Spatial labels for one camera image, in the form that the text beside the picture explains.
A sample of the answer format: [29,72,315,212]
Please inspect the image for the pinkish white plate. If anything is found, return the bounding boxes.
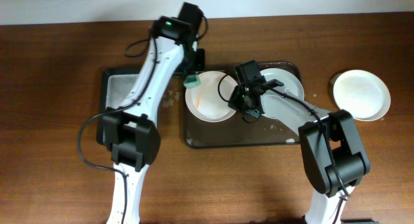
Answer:
[185,71,237,122]

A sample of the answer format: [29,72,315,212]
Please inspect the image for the green yellow sponge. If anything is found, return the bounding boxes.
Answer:
[183,74,201,89]

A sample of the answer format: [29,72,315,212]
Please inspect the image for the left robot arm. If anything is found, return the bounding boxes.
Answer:
[101,3,206,223]

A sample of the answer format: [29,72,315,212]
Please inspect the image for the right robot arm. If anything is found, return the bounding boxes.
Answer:
[227,60,371,223]

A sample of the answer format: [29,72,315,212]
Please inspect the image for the black soapy sponge tray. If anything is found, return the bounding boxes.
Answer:
[96,67,138,150]

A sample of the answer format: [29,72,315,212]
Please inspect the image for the pale blue plate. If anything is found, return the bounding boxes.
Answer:
[261,68,305,100]

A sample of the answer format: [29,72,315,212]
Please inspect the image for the right black cable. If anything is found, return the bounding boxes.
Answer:
[217,73,351,224]

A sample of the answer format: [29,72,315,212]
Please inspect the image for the black cable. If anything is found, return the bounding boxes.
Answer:
[217,73,351,224]
[76,15,209,224]

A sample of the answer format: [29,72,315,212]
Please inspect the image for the left black cable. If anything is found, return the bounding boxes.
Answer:
[76,15,209,224]

